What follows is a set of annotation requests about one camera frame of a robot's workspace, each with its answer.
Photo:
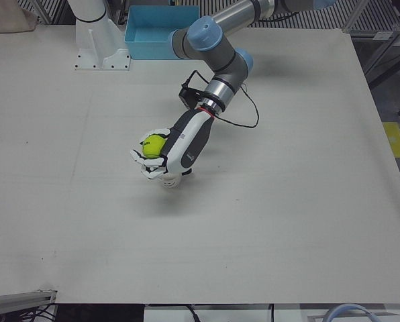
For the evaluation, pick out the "white grey robot hand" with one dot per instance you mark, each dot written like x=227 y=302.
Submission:
x=190 y=141

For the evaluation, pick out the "yellow tennis ball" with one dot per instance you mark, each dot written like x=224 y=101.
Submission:
x=153 y=146

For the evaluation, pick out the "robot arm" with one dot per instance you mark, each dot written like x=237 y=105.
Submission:
x=220 y=53

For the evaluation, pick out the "blue plastic bin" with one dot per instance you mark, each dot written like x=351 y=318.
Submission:
x=146 y=45

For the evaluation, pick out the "beige cloth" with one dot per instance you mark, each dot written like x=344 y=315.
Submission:
x=8 y=15

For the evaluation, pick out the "pale tubing coil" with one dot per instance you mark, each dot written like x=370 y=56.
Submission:
x=349 y=308

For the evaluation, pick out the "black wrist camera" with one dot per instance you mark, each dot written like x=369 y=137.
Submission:
x=188 y=97

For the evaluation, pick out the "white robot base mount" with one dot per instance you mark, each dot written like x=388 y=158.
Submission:
x=89 y=40

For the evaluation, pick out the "aluminium frame rack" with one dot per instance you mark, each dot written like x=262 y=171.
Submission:
x=381 y=30

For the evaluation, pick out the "aluminium profile post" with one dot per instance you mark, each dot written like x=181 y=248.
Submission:
x=18 y=298

